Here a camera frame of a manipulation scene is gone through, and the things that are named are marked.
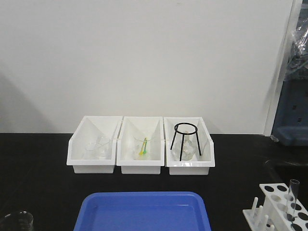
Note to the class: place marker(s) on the clear glass test tube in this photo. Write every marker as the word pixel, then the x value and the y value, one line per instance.
pixel 291 199

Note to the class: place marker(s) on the white test tube rack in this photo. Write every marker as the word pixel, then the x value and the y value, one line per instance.
pixel 270 216

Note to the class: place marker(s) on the middle white storage bin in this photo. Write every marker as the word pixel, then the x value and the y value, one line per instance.
pixel 125 145

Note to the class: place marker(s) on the white storage bin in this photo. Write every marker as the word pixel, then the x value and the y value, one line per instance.
pixel 125 145
pixel 198 165
pixel 87 131

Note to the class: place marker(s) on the clear glass beaker with droppers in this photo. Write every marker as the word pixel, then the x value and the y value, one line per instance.
pixel 142 146

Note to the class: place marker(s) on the right white storage bin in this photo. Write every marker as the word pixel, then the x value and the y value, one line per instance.
pixel 198 165

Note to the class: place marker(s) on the clear glass flask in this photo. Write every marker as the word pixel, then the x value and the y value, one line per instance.
pixel 183 149

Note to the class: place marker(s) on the small clear glass beakers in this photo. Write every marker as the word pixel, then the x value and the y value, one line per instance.
pixel 97 149

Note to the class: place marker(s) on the left white storage bin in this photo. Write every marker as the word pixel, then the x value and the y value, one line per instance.
pixel 87 131

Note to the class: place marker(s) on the blue plastic tray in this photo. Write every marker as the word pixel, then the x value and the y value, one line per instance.
pixel 143 211

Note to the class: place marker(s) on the black sink basin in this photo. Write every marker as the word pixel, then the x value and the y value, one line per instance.
pixel 281 171

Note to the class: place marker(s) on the blue grey equipment box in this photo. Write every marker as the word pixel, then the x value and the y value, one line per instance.
pixel 291 120

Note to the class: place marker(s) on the clear plastic bag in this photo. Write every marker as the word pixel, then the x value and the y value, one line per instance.
pixel 297 66

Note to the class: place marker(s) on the large glass beaker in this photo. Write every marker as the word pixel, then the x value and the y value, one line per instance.
pixel 17 221

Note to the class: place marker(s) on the black wire tripod stand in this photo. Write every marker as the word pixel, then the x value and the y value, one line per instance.
pixel 185 128

